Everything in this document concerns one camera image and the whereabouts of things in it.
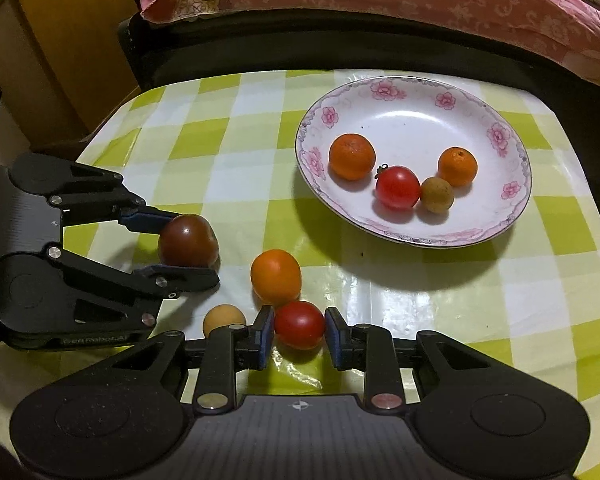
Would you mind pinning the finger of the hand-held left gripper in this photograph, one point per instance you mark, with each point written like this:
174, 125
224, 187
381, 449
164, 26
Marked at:
180, 280
145, 218

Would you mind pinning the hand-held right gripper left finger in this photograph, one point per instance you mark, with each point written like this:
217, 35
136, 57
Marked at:
266, 340

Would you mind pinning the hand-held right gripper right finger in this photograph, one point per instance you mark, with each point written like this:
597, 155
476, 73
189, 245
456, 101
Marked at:
333, 340

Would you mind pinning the dark brown tomato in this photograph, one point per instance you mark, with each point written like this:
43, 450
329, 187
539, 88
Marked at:
187, 241

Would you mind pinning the white floral plate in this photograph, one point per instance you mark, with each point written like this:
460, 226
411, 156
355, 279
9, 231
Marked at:
410, 110

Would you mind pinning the small tan longan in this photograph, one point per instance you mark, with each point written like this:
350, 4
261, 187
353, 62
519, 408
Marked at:
222, 319

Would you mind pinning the clear plastic scrap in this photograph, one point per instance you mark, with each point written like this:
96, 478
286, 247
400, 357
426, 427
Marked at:
300, 377

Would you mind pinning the orange tomato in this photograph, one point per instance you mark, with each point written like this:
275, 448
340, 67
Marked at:
276, 276

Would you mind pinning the green checked tablecloth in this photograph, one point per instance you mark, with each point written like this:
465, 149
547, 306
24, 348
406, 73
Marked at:
230, 170

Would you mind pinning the red tomato with stem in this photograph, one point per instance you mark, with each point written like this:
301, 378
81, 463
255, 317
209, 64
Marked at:
397, 188

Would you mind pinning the brown speckled longan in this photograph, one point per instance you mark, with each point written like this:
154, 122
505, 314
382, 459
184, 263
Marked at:
437, 195

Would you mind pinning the wooden cabinet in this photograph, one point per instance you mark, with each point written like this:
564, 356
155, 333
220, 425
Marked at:
55, 45

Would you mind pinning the large mandarin orange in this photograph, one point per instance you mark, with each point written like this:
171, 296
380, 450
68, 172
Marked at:
352, 157

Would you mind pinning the small mandarin orange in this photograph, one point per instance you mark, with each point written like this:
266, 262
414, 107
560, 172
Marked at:
458, 166

